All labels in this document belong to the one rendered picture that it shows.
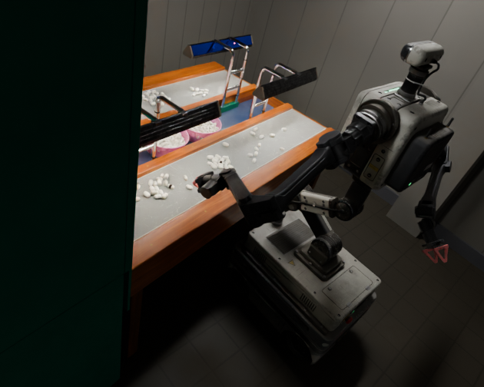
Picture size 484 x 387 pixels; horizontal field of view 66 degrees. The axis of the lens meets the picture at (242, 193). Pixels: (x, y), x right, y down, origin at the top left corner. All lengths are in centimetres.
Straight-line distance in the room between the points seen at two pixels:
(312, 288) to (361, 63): 220
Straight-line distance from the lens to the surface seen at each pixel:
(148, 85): 265
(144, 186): 183
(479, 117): 304
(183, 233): 160
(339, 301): 199
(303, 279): 198
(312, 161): 123
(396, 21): 343
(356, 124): 136
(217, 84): 290
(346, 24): 364
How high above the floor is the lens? 194
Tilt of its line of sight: 39 degrees down
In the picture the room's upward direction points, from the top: 17 degrees clockwise
